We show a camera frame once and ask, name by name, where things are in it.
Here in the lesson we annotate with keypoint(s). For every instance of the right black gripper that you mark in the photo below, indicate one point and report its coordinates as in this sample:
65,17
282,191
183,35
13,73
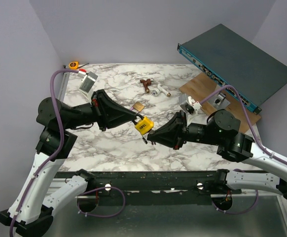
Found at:
167,135

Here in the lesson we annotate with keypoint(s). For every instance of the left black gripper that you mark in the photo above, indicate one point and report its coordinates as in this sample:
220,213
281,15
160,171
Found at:
108,112

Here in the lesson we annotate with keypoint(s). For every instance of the large brass padlock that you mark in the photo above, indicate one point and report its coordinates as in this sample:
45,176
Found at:
170,115

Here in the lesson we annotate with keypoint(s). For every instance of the small brass long-shackle padlock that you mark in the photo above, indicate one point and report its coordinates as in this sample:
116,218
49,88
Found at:
137,107

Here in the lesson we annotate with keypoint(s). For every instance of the yellow padlock with keys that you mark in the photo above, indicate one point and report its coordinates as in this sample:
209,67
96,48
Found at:
144,126

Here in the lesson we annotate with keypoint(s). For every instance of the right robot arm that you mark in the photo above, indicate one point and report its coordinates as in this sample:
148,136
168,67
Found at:
222,130

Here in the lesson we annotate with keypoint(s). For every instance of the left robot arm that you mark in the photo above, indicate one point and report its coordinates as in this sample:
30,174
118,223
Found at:
33,212

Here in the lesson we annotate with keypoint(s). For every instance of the white faucet tap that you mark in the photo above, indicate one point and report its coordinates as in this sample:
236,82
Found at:
159,89

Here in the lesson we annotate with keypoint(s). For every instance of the brown faucet tap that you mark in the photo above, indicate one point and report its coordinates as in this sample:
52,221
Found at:
146,83

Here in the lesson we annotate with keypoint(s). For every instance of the orange tape measure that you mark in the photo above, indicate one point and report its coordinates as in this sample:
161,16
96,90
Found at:
75,65

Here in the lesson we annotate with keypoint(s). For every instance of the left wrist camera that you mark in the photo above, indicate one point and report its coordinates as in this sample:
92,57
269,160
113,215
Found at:
88,79

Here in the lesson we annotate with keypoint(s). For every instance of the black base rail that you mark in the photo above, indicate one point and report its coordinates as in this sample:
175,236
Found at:
172,187

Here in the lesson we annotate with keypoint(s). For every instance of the metal switch stand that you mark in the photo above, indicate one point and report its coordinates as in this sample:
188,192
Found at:
219,101

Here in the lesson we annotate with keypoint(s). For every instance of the teal network switch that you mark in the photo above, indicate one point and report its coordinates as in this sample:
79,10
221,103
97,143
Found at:
229,59

